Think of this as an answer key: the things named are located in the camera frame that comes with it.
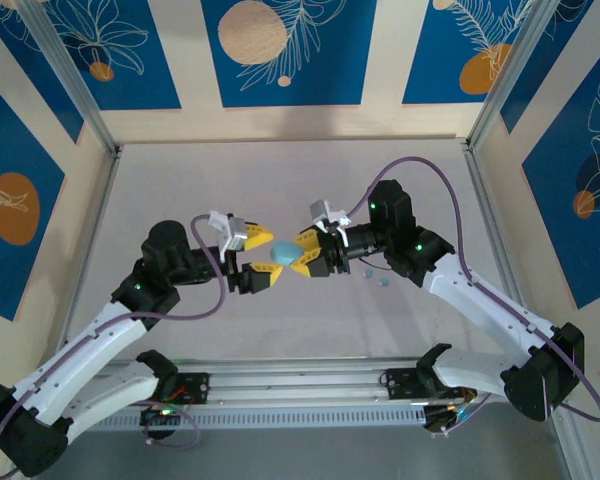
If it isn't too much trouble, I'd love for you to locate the light blue earbud charging case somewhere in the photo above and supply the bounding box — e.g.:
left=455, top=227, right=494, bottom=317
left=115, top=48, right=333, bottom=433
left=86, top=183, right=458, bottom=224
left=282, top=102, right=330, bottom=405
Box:
left=269, top=240, right=304, bottom=268

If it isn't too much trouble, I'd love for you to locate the black controller board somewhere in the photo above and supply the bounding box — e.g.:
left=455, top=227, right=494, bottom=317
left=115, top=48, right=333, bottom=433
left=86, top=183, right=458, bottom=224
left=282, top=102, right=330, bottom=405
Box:
left=422, top=403, right=474, bottom=436
left=139, top=403, right=181, bottom=441

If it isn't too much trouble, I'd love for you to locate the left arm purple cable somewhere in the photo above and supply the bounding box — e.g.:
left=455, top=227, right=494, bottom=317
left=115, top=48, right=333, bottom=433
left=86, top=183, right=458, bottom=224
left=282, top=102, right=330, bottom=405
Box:
left=0, top=213, right=229, bottom=476

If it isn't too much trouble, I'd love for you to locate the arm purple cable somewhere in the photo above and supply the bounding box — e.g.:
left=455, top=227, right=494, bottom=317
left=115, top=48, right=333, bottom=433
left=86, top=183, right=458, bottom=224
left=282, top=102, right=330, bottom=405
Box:
left=0, top=213, right=229, bottom=476
left=350, top=157, right=600, bottom=424

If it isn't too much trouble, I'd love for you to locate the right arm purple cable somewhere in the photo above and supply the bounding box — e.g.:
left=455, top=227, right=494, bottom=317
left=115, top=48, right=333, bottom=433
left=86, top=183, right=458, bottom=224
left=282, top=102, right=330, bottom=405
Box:
left=350, top=157, right=600, bottom=424

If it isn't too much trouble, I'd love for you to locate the aluminium side rail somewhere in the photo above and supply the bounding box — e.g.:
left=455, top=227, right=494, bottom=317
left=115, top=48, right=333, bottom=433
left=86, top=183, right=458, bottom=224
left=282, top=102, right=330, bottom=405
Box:
left=462, top=139, right=600, bottom=480
left=7, top=147, right=124, bottom=480

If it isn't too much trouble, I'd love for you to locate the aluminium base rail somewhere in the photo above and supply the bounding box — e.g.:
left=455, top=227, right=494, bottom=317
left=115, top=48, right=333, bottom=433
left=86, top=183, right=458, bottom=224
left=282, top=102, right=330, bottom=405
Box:
left=24, top=355, right=571, bottom=416

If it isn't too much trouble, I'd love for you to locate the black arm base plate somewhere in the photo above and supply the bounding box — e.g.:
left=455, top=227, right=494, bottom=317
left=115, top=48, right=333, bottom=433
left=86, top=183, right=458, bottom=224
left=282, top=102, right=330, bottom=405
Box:
left=381, top=367, right=476, bottom=401
left=118, top=372, right=211, bottom=407

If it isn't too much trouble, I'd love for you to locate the grey slotted cable duct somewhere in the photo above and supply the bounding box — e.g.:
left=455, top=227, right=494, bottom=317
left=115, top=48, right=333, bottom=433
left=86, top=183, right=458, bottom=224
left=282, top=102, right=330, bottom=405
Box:
left=43, top=405, right=427, bottom=432

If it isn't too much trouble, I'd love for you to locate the blue floral wall poster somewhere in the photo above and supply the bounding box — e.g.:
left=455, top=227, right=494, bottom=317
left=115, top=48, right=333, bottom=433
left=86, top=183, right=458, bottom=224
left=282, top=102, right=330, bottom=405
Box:
left=201, top=0, right=379, bottom=108
left=402, top=0, right=546, bottom=106
left=499, top=0, right=600, bottom=135
left=521, top=47, right=600, bottom=310
left=0, top=69, right=67, bottom=322
left=44, top=0, right=182, bottom=112
left=0, top=7, right=85, bottom=145

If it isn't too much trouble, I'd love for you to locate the purple cable loop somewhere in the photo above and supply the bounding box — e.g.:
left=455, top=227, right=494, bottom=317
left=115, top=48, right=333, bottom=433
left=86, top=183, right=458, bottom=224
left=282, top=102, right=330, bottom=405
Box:
left=140, top=392, right=200, bottom=450

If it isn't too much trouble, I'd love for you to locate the aluminium frame post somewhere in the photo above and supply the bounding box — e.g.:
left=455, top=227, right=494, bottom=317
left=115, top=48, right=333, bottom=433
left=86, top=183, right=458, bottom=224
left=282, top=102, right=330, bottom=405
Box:
left=15, top=0, right=122, bottom=156
left=467, top=0, right=597, bottom=151

